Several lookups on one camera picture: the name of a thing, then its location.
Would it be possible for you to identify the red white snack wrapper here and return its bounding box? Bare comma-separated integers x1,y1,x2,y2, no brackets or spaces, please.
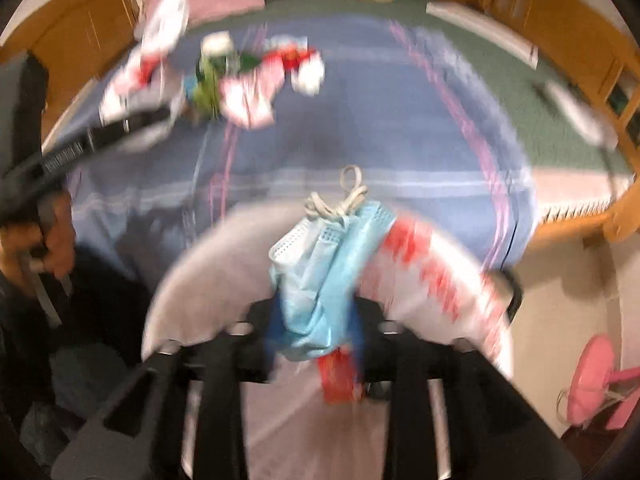
262,35,326,96

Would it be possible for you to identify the person left hand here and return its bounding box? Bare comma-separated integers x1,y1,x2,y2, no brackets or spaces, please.
1,191,76,297

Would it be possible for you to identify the white plastic trash bag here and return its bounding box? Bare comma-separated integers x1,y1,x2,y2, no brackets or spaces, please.
141,201,516,480

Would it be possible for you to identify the blue striped bed blanket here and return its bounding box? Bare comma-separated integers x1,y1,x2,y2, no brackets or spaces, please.
68,15,536,287

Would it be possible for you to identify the light blue face mask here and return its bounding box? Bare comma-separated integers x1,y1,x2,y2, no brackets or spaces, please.
269,165,396,362

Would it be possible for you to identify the white oval device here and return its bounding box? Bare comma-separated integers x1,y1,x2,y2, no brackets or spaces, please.
542,80,618,151

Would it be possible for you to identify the pink stool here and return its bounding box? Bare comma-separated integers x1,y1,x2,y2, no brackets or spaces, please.
556,334,639,427

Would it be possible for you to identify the white flat board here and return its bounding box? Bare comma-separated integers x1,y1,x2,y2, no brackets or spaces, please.
425,2,539,70

